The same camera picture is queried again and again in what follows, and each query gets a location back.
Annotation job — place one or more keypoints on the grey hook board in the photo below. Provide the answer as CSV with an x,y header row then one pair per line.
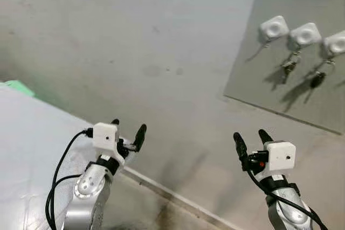
x,y
269,90

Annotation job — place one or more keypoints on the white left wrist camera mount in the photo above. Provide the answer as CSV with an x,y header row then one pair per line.
x,y
105,136

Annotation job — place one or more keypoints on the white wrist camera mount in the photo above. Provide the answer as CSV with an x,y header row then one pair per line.
x,y
280,157
105,136

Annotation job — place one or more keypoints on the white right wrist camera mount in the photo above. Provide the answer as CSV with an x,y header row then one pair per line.
x,y
280,157

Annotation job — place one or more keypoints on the white square wall hook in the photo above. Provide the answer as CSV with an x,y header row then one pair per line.
x,y
274,27
306,35
337,43

